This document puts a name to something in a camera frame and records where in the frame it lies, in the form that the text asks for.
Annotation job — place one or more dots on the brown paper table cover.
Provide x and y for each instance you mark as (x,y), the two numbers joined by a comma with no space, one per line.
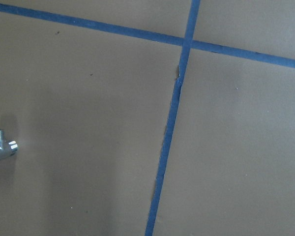
(148,117)

